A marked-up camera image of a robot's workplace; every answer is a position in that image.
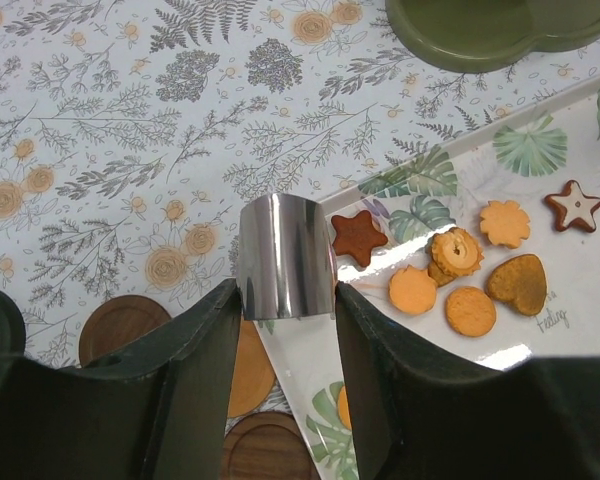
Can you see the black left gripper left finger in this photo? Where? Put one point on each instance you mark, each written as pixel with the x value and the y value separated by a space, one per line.
pixel 154 409

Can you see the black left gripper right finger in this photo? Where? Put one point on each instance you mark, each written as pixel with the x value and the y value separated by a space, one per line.
pixel 420 412

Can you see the orange cat-shaped cookie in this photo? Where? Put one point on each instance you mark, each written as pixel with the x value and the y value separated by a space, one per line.
pixel 412 290

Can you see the brown star cookie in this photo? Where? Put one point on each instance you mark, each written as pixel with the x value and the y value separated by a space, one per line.
pixel 357 236

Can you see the metal serving tongs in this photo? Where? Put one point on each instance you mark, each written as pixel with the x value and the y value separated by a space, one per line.
pixel 286 266

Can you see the orange flower cookie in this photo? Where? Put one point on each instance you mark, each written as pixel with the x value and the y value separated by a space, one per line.
pixel 505 223

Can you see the light wooden coaster upper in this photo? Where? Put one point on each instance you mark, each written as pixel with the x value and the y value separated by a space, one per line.
pixel 253 376

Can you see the dark wooden coaster upper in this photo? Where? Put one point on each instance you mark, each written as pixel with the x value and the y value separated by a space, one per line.
pixel 118 322

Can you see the dark wooden coaster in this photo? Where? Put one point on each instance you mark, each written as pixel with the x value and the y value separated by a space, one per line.
pixel 118 322
pixel 266 445

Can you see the dark wooden coaster lower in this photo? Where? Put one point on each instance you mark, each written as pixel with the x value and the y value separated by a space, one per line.
pixel 266 445

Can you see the brown heart cookie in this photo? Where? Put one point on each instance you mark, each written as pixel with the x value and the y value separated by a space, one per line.
pixel 521 283

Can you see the leaf-patterned white tray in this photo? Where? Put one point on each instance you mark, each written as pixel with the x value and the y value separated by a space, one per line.
pixel 523 158

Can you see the white-iced star cookie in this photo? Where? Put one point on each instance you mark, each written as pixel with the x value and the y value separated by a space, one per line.
pixel 572 208

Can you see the floral tablecloth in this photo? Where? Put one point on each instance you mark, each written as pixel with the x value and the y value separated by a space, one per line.
pixel 133 133

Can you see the green three-tier cake stand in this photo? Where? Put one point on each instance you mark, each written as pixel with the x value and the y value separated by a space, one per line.
pixel 483 36

